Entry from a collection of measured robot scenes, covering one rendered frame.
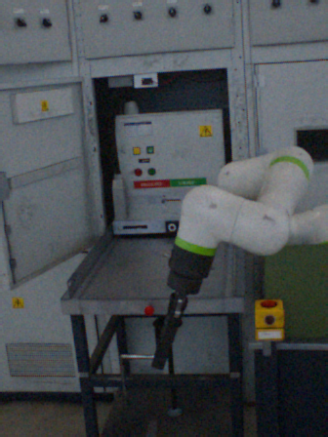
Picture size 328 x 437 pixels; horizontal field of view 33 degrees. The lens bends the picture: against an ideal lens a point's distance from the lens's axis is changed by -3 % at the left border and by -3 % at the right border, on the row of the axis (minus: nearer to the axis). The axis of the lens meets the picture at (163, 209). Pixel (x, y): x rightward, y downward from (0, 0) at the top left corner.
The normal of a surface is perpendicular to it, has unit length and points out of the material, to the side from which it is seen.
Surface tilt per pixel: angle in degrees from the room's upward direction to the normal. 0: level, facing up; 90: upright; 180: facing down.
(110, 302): 90
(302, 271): 90
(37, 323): 90
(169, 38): 90
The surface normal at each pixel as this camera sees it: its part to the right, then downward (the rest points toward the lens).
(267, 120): -0.13, 0.25
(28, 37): 0.54, 0.16
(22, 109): 0.89, 0.04
